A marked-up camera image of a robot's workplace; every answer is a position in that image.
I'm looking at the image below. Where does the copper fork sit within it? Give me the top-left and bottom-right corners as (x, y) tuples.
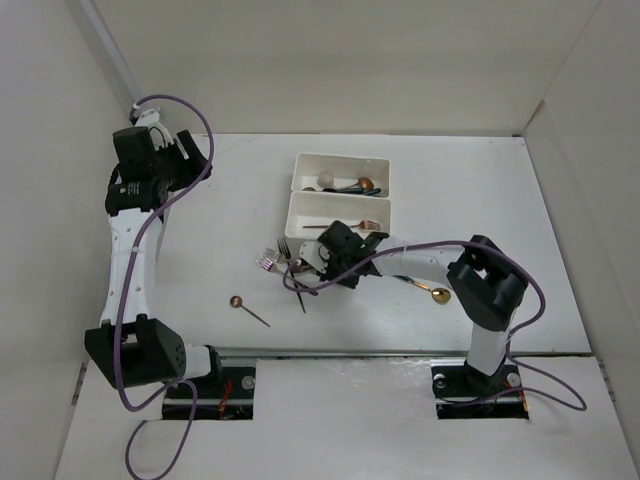
(303, 220), (381, 231)

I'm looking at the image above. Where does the black spoon green handle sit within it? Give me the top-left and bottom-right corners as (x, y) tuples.
(321, 185), (365, 195)

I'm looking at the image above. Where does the large copper spoon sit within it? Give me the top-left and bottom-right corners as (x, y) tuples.
(337, 177), (375, 192)

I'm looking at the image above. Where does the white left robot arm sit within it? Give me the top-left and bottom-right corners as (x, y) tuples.
(84, 126), (224, 397)

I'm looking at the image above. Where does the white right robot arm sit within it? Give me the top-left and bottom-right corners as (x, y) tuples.
(304, 221), (529, 394)

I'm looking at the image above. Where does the white near plastic container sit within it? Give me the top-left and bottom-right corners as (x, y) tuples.
(284, 191), (391, 241)

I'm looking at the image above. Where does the white plastic container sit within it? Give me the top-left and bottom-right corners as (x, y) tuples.
(284, 191), (391, 241)
(291, 153), (391, 198)

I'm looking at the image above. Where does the black fork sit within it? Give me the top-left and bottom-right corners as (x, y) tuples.
(277, 237), (306, 314)

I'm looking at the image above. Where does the white ceramic spoon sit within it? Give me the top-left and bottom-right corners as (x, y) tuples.
(317, 171), (336, 189)

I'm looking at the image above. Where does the white far plastic container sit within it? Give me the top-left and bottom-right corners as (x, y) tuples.
(291, 153), (391, 198)

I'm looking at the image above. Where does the small copper spoon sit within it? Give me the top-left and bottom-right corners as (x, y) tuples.
(229, 295), (271, 328)

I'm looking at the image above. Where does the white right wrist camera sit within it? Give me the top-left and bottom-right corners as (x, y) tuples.
(299, 240), (330, 274)

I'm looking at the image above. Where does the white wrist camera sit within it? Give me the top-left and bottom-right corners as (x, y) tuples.
(299, 240), (330, 274)
(129, 103), (175, 150)

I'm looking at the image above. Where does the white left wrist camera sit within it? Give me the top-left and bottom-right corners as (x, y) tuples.
(129, 103), (175, 150)

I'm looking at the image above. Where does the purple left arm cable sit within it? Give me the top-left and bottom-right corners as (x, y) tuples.
(112, 93), (216, 477)

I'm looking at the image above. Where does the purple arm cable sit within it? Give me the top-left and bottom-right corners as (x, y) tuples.
(112, 93), (216, 477)
(283, 240), (587, 412)

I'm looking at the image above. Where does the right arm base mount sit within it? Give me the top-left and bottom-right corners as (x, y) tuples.
(431, 364), (529, 420)

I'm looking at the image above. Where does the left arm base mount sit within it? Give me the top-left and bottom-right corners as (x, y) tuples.
(161, 358), (257, 421)

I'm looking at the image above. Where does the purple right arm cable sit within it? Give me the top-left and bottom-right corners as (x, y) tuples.
(283, 240), (587, 412)

